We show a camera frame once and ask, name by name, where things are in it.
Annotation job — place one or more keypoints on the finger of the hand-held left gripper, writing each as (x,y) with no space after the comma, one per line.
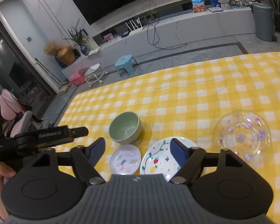
(80,131)

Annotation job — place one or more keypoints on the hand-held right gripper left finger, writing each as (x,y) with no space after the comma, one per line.
(96,149)

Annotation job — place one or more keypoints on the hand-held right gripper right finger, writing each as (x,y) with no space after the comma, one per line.
(177,151)

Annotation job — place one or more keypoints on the white fruit-painted plate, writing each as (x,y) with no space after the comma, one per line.
(156,161)

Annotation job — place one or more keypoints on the small white sticker-print plate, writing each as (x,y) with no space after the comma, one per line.
(124,159)

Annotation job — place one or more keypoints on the green ceramic bowl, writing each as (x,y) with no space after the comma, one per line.
(126,126)

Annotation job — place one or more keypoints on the clear glass flower-print plate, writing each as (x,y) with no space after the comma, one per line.
(241,135)

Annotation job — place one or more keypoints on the grey chair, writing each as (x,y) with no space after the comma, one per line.
(22,123)

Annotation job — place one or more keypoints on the pink chair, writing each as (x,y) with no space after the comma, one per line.
(7,105)

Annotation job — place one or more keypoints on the pink basket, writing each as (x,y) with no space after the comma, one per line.
(76,78)

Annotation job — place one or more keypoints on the yellow checked tablecloth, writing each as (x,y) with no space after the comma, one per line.
(189,98)

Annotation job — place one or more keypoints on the round glass wheeled stool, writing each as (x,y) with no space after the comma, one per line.
(93,70)

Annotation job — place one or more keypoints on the sliding glass door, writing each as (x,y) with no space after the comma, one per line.
(21,74)

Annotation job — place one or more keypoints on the brown round vase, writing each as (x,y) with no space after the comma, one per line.
(66,56)

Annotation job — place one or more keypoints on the green plant in blue vase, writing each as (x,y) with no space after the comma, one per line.
(84,50)

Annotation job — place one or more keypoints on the light blue plastic stool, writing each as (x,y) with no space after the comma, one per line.
(124,61)

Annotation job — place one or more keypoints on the dried yellow flowers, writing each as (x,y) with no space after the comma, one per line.
(51,49)

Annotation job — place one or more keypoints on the white printed box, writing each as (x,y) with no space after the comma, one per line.
(88,42)

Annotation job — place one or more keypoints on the pink printed box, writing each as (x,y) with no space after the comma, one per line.
(108,37)

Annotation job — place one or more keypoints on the white router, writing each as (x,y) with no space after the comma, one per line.
(136,31)

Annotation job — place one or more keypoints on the flat white box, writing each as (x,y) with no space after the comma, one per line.
(215,9)

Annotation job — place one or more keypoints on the blue snack bag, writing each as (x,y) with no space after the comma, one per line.
(197,3)

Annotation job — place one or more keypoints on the grey trash bin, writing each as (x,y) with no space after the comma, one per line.
(262,21)

